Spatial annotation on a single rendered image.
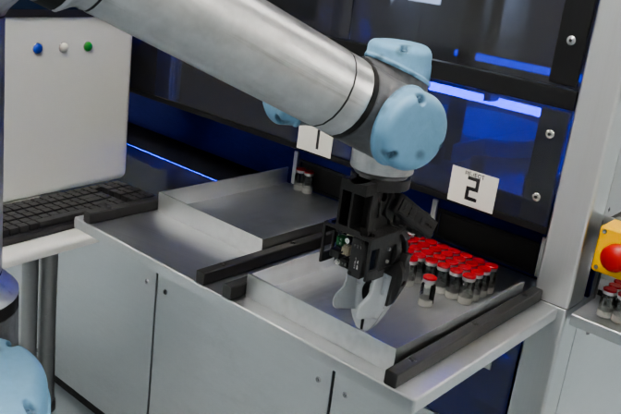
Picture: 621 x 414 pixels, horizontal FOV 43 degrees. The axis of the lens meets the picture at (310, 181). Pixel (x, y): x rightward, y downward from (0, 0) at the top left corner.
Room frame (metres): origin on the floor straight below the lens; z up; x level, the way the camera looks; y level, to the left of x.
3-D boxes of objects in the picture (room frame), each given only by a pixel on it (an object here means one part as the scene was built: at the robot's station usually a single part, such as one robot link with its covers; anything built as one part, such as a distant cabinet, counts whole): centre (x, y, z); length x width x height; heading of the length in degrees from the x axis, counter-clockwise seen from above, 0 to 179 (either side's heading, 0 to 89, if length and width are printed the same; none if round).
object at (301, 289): (1.06, -0.14, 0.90); 0.34 x 0.26 x 0.04; 141
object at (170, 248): (1.20, -0.03, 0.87); 0.70 x 0.48 x 0.02; 51
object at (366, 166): (0.88, -0.08, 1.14); 0.08 x 0.08 x 0.05
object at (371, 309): (0.87, -0.09, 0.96); 0.06 x 0.03 x 0.09; 141
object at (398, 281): (0.88, -0.11, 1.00); 0.05 x 0.02 x 0.09; 51
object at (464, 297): (1.13, -0.19, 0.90); 0.18 x 0.02 x 0.05; 50
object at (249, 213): (1.36, 0.06, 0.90); 0.34 x 0.26 x 0.04; 141
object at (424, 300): (1.06, -0.19, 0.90); 0.02 x 0.02 x 0.04
